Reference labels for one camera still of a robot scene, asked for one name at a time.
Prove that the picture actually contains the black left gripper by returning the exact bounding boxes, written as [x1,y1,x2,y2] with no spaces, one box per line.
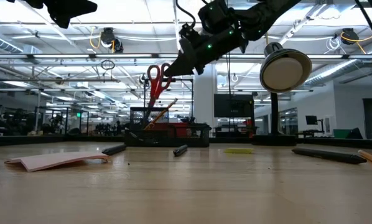
[5,0,98,30]

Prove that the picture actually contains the red-handled scissors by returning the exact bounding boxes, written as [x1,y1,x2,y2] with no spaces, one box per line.
[143,63,174,125]

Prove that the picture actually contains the large black monitor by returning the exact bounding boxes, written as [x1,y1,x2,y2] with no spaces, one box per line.
[213,93,255,119]

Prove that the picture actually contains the black bag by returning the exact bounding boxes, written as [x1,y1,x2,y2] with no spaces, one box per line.
[342,127,368,140]

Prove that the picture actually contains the yellow sticky note pad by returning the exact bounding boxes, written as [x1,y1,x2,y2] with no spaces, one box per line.
[224,147,254,154]

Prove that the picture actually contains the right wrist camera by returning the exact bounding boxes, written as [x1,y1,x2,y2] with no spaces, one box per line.
[178,22,203,43]

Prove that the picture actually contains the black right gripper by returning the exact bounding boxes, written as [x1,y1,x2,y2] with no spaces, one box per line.
[163,26,246,78]

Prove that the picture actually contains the black desk lamp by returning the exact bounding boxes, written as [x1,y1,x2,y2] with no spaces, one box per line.
[251,42,313,146]

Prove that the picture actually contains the ceiling cable reel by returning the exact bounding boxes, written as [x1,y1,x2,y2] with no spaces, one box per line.
[340,27,360,45]
[100,27,125,54]

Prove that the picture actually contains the black pen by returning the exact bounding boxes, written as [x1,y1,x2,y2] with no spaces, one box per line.
[172,144,189,157]
[291,147,368,165]
[101,144,127,156]

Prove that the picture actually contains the black mesh desk organizer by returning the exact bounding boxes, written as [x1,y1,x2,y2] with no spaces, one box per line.
[124,106,212,148]

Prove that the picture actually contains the green bin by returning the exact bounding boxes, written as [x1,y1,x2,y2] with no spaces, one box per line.
[333,128,349,139]

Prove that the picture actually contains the pink eraser block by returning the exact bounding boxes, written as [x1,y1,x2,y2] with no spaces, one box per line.
[4,151,112,173]

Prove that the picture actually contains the red background box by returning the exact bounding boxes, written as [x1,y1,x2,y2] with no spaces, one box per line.
[148,122,190,138]

